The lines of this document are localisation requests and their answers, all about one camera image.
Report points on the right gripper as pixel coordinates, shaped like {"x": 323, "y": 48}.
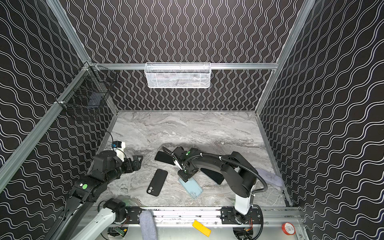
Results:
{"x": 188, "y": 171}

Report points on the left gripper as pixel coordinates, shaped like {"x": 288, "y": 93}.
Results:
{"x": 129, "y": 164}

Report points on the light blue phone case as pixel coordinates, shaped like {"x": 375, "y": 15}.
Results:
{"x": 192, "y": 187}

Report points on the blue phone black screen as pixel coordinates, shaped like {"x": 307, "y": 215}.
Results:
{"x": 216, "y": 177}

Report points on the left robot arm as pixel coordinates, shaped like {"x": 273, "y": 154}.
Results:
{"x": 107, "y": 166}

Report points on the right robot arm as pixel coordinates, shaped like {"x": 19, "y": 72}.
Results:
{"x": 242, "y": 178}

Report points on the black phone upper left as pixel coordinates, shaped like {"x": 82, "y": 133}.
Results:
{"x": 164, "y": 158}

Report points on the black phone case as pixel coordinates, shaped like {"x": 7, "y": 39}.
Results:
{"x": 157, "y": 182}

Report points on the yellow tag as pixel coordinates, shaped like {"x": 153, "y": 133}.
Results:
{"x": 201, "y": 228}

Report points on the red tape roll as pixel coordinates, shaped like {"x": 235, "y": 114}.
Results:
{"x": 288, "y": 229}

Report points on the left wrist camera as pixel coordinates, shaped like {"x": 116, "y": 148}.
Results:
{"x": 119, "y": 147}

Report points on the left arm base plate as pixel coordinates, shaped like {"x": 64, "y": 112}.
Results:
{"x": 132, "y": 216}

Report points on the aluminium front rail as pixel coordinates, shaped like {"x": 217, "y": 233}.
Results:
{"x": 185, "y": 216}

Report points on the white wire basket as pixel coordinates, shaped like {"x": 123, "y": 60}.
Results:
{"x": 178, "y": 75}

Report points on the black wire basket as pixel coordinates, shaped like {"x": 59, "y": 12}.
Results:
{"x": 90, "y": 94}

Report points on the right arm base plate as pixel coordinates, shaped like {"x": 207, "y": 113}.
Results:
{"x": 229, "y": 216}

